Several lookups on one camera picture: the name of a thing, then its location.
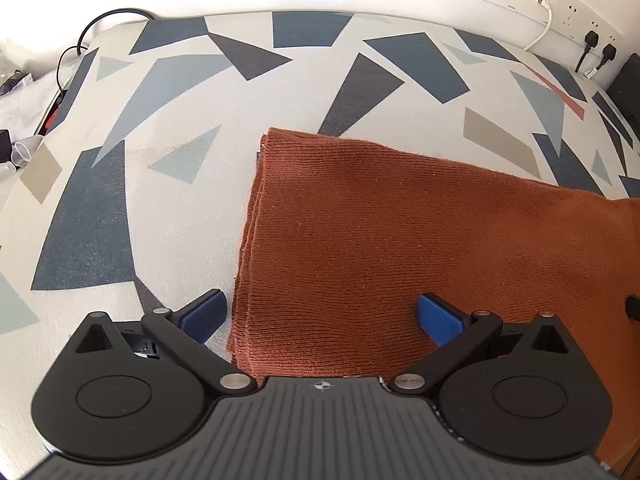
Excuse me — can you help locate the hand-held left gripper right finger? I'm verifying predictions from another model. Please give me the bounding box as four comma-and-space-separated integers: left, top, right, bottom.
387, 293, 573, 397

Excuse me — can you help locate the rust orange knit sweater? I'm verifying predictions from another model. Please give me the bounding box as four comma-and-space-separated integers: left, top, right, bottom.
227, 127, 640, 480

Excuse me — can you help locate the black power plug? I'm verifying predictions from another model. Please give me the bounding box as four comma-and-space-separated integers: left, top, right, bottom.
595, 42, 617, 72
575, 30, 600, 74

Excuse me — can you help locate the geometric patterned bed sheet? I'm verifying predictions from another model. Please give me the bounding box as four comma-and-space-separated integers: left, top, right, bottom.
0, 10, 640, 463

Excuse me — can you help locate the crumpled white plastic bag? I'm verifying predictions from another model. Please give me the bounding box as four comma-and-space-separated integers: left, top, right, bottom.
0, 35, 71, 173

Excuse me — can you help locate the black bedside cabinet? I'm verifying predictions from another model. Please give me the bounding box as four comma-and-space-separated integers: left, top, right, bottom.
606, 52, 640, 137

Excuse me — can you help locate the clear plastic cup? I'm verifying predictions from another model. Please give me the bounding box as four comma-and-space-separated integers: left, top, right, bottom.
13, 136, 45, 170

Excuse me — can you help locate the small red item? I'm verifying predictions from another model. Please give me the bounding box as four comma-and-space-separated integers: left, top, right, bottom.
44, 102, 65, 134

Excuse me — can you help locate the thin black cable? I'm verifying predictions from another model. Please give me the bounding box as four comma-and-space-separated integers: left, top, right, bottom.
56, 7, 160, 94

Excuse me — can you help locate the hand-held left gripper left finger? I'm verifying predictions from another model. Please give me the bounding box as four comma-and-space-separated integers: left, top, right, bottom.
70, 288, 256, 398

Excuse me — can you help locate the white charging cable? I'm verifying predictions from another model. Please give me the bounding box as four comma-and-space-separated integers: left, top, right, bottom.
523, 0, 554, 51

